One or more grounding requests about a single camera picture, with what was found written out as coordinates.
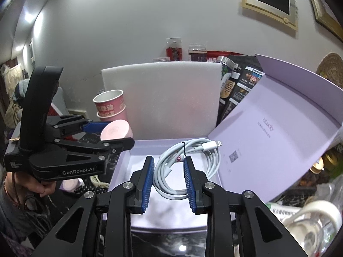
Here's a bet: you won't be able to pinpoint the white green medicine box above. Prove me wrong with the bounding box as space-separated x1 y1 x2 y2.
268 202 303 217

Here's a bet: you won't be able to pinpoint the clear jar dark contents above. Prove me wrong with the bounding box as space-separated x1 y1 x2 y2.
188 43 208 63

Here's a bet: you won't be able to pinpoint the pile of hanging clothes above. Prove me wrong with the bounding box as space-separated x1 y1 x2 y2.
0 61 30 140

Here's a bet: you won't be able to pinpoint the pink paper cup red band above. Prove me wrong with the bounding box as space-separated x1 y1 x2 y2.
93 90 126 114

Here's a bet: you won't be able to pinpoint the black polka dot hair tie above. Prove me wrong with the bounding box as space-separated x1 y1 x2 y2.
75 184 108 196

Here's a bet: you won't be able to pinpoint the clear jar red contents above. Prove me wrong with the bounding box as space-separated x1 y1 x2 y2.
165 37 183 62

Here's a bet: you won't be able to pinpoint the white cartoon bottle with handle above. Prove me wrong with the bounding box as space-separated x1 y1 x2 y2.
280 200 343 257

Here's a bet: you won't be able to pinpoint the white foam board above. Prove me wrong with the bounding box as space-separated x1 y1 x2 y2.
101 61 223 141

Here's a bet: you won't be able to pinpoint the woven round mat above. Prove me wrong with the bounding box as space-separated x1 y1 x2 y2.
316 53 343 89

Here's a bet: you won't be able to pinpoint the red snack bag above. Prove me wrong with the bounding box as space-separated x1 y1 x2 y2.
206 50 226 59

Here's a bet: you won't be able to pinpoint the gold picture frame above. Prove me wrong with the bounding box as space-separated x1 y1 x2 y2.
303 0 343 43

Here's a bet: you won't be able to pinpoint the lavender gift box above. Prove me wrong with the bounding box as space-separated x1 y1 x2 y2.
107 54 343 229

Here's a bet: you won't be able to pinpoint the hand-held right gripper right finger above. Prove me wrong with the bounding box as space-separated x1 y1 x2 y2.
183 157 308 257

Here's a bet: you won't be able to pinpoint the person's left forearm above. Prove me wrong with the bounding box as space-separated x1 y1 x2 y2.
0 173 27 220

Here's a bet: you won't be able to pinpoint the black snack bag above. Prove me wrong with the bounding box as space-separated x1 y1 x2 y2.
220 55 266 124

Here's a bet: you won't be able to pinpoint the gold lidded jar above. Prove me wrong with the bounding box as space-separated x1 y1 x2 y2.
309 157 325 174

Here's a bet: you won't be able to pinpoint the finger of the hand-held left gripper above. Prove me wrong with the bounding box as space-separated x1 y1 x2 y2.
46 115 111 140
51 137 135 166

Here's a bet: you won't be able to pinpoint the thick pink round compact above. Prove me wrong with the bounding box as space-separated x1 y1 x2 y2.
100 120 134 141

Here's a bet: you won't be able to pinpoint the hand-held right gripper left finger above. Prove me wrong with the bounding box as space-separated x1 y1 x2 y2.
32 155 156 257

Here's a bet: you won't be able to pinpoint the cream hair claw clip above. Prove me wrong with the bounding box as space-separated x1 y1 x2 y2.
90 175 110 187

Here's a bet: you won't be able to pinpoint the white charging cable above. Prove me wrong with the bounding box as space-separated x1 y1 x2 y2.
155 138 223 200

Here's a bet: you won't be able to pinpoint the person's left hand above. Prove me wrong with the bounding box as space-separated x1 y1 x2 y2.
12 170 58 196

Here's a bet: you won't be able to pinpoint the pink paper cup panda print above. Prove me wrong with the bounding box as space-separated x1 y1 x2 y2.
96 104 128 122

